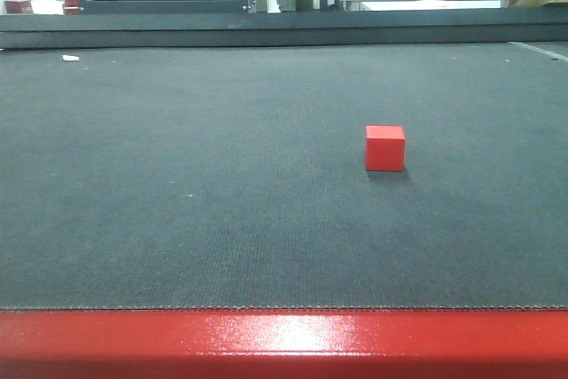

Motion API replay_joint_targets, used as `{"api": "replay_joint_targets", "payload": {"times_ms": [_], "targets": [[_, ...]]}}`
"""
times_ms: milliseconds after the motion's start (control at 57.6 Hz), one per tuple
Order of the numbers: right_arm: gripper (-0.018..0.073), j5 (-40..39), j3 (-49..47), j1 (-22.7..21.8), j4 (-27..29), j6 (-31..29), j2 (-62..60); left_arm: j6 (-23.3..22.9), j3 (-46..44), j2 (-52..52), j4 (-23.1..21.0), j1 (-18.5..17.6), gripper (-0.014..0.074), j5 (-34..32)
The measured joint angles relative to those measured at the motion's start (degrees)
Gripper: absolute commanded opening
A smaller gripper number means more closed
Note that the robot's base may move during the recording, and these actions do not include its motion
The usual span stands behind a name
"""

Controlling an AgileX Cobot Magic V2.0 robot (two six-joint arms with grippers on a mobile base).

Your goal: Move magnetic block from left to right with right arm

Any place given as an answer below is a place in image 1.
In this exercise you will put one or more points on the red magnetic cube block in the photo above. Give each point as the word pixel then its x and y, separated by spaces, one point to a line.
pixel 385 148

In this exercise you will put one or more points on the dark grey floor mat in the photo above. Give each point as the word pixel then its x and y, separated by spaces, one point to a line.
pixel 219 161

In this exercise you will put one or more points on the white background table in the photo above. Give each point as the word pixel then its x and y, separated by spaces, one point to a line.
pixel 421 5

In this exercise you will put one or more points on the red glossy front edge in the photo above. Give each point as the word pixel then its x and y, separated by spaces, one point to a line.
pixel 284 344

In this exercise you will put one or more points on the small white scrap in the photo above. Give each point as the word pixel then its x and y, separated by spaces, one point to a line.
pixel 70 58

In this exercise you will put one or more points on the red cylinder object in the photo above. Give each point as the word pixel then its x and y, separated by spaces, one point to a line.
pixel 71 7

